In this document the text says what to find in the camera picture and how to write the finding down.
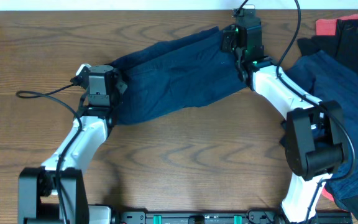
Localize navy blue shorts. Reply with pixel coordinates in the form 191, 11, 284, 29
110, 27, 246, 125

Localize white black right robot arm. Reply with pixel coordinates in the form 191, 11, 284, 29
221, 24, 355, 223

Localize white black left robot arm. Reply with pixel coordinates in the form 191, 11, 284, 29
17, 64, 127, 224

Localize red garment in pile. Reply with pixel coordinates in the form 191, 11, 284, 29
313, 14, 358, 200

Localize black garment with logo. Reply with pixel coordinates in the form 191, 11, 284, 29
286, 20, 358, 220

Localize dark blue garment in pile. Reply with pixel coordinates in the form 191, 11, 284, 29
286, 50, 358, 200

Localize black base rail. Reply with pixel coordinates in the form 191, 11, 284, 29
87, 204, 352, 224

